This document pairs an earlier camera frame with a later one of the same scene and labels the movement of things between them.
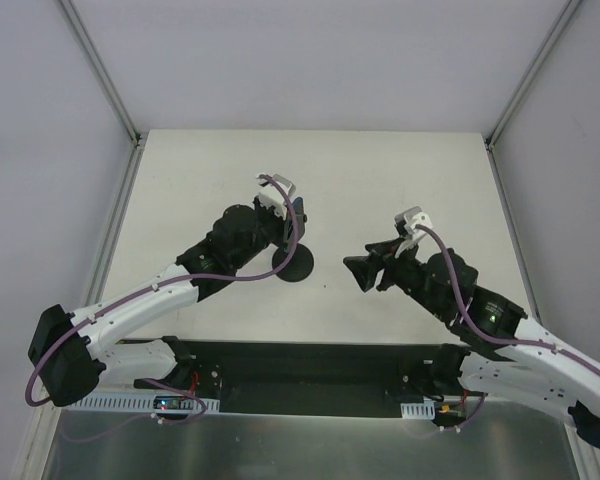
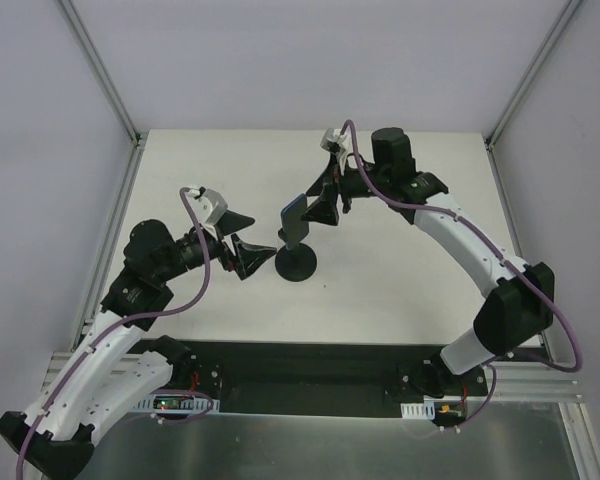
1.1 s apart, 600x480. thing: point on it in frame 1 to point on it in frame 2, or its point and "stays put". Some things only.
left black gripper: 290,228 to 227,248
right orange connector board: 445,409 stays put
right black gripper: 385,267 to 339,187
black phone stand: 297,268 stays put
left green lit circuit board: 167,402 stays put
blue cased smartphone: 300,216 stays put
